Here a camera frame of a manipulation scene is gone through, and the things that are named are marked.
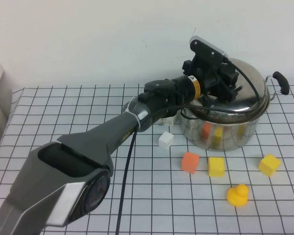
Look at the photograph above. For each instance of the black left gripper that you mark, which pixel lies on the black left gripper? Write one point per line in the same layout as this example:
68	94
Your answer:
212	77

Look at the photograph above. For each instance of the stainless steel pot lid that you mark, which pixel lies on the stainless steel pot lid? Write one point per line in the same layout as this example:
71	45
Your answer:
245	80

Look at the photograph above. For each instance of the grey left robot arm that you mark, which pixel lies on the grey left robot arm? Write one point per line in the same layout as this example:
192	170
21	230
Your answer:
100	137

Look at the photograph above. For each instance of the smooth white foam cube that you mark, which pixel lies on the smooth white foam cube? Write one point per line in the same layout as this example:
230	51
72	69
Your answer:
166	140

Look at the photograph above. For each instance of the yellow foam cube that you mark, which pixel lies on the yellow foam cube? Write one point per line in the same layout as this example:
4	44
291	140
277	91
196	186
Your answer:
269	165
216	167

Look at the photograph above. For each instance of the orange foam cube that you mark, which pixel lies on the orange foam cube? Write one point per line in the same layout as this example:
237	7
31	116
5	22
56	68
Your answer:
189	162

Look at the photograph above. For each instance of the yellow rubber duck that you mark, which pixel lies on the yellow rubber duck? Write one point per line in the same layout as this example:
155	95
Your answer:
237	197

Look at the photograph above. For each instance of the white grid tablecloth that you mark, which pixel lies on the white grid tablecloth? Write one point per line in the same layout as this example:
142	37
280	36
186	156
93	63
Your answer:
161	195

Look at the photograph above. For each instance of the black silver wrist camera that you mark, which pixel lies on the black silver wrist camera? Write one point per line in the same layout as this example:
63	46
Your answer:
207	50

